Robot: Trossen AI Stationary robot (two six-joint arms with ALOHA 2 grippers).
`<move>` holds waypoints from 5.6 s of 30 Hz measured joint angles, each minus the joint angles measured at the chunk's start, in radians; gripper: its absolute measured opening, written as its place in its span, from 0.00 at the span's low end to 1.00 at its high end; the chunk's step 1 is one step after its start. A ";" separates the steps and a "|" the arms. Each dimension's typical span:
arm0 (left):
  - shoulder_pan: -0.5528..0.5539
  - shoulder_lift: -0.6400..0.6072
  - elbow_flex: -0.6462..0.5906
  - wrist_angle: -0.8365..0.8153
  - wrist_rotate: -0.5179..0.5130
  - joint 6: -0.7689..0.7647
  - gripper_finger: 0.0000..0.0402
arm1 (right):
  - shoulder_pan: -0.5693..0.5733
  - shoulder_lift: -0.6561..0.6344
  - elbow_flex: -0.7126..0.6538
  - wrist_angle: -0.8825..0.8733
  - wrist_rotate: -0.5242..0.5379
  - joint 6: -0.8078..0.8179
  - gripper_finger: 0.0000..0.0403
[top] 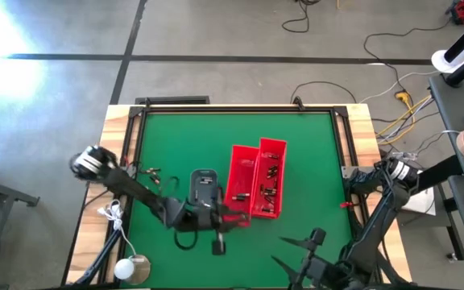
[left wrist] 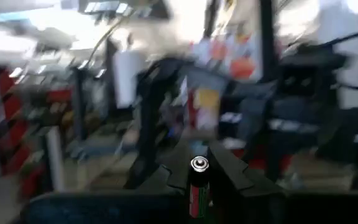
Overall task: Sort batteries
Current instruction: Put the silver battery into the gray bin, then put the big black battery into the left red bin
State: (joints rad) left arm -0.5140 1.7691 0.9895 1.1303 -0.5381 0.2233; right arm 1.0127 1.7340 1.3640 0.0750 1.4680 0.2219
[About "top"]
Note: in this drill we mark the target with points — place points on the grey plastic tray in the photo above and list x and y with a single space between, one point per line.
195 189

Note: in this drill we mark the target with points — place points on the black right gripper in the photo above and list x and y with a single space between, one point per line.
328 274

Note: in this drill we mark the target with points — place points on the grey side table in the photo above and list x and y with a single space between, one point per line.
449 100

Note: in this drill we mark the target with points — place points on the small silver battery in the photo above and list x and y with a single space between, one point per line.
206 205

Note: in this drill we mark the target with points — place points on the black diagonal brace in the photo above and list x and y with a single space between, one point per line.
101 255

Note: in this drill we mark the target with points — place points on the silver black Energizer battery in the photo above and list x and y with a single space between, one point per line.
270 194

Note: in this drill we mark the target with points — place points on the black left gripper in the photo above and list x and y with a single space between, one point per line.
191 217

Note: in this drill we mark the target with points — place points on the green table mat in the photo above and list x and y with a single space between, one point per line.
216 133

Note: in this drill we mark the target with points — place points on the white box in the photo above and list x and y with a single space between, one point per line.
423 203

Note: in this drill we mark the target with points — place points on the flat black bar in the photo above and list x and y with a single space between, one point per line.
171 99

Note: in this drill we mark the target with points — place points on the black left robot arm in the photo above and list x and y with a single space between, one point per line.
127 185

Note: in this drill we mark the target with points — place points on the black diagonal beam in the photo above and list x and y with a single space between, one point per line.
437 173

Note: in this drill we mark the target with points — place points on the round metal base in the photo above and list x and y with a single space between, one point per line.
143 270

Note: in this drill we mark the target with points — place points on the red plastic storage bin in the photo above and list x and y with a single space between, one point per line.
240 177
278 181

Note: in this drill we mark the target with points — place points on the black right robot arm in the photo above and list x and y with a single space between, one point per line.
377 225

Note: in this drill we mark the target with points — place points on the white ball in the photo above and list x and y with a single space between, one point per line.
123 269

